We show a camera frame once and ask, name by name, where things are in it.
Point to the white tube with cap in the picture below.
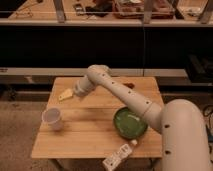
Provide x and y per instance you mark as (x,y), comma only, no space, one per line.
(114,160)

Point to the white ceramic cup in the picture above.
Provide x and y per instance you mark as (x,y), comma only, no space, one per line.
(52,117)

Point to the brown oval object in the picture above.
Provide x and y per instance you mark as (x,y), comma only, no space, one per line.
(129,85)

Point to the long shelf bench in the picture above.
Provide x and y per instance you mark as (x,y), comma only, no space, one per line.
(192,13)

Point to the red tray on shelf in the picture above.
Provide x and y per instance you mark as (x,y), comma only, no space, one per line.
(135,9)

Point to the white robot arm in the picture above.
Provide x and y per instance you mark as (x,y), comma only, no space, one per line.
(180,122)

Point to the black equipment right background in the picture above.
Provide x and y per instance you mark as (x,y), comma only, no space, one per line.
(199,70)

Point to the green ceramic bowl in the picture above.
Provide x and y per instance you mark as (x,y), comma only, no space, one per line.
(128,124)

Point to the black remote on shelf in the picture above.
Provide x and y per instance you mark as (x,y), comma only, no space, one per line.
(79,9)

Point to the wooden folding table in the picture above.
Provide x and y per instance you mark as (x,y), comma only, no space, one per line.
(88,130)

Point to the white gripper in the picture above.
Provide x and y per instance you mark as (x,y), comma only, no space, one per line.
(82,88)

